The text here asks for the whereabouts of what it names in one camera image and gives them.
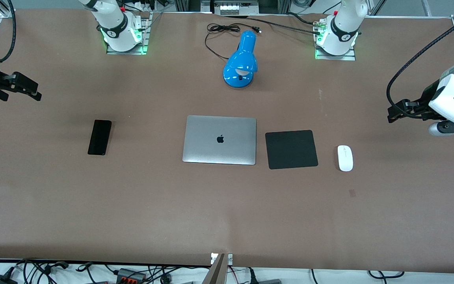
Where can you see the brown upright post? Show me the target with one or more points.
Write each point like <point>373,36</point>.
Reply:
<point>218,272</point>

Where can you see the black orange connector block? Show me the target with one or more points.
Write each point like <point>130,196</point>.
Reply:
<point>130,275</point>

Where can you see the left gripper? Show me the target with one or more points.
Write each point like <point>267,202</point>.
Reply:
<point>424,100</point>

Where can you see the blue desk lamp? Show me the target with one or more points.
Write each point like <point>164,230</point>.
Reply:
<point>242,59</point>

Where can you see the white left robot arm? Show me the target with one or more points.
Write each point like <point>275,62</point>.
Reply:
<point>343,25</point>

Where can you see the white power strip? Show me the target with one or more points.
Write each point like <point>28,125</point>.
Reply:
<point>233,8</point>

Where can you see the black power adapter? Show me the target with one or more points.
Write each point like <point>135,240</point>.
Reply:
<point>0,279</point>

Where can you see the black mouse pad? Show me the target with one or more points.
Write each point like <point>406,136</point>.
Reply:
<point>291,150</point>

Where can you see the white computer mouse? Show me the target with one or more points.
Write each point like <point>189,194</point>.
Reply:
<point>345,158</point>

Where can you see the black smartphone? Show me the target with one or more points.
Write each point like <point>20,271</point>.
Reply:
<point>99,137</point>

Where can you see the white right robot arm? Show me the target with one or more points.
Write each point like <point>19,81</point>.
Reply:
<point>112,19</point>

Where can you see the silver closed laptop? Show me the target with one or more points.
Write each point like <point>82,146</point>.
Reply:
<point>219,152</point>

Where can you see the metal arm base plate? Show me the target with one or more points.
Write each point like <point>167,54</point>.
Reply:
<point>145,35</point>
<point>349,57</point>

